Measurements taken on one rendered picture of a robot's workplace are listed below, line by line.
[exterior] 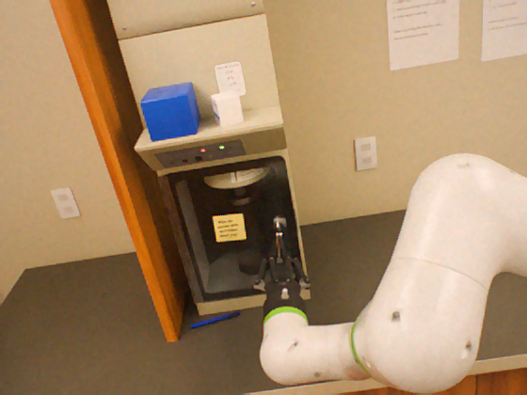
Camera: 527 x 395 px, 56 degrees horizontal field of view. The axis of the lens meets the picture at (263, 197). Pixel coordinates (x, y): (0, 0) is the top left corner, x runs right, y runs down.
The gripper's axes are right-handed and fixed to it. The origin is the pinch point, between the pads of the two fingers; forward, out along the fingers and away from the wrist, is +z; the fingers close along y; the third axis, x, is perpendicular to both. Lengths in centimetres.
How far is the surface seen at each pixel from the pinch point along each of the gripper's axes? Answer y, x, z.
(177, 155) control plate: 22.8, -28.0, -2.1
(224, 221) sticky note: 13.7, -7.1, 4.1
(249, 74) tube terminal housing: 6.4, -43.9, 5.4
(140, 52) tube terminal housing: 30, -49, 5
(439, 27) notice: -50, -46, 48
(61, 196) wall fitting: 72, 7, 48
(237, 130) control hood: 9.1, -35.1, -6.0
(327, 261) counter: -16.0, 18.4, 21.5
